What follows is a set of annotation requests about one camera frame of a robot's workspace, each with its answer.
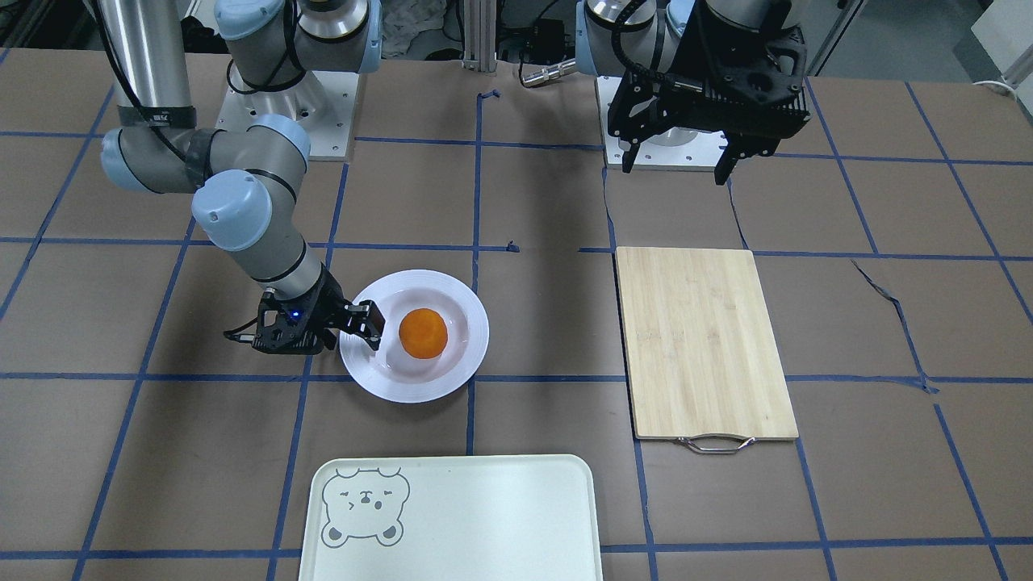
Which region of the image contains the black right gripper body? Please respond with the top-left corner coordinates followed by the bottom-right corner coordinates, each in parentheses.
top-left (251, 267), bottom-right (350, 354)

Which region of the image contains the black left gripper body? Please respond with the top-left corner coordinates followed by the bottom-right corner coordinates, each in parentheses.
top-left (606, 8), bottom-right (811, 158)

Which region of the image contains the white round plate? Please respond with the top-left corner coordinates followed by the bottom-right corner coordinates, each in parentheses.
top-left (339, 270), bottom-right (488, 403)

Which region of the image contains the orange fruit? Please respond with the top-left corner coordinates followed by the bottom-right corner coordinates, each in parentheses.
top-left (399, 308), bottom-right (449, 360)

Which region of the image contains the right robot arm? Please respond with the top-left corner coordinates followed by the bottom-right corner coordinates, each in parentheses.
top-left (87, 1), bottom-right (385, 354)

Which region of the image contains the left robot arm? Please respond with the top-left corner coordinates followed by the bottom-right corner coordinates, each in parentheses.
top-left (575, 1), bottom-right (811, 186)

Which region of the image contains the cream tray with bear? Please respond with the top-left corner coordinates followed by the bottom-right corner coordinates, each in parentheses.
top-left (299, 454), bottom-right (604, 580)

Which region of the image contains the silver cylindrical connector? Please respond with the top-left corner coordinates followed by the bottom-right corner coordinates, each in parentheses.
top-left (517, 59), bottom-right (578, 89)

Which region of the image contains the bamboo cutting board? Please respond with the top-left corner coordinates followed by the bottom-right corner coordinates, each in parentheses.
top-left (615, 246), bottom-right (799, 441)

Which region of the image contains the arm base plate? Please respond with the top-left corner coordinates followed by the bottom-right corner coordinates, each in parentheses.
top-left (216, 69), bottom-right (359, 162)
top-left (596, 77), bottom-right (727, 173)

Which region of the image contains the aluminium frame post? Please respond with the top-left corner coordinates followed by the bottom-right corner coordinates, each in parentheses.
top-left (462, 0), bottom-right (497, 77)

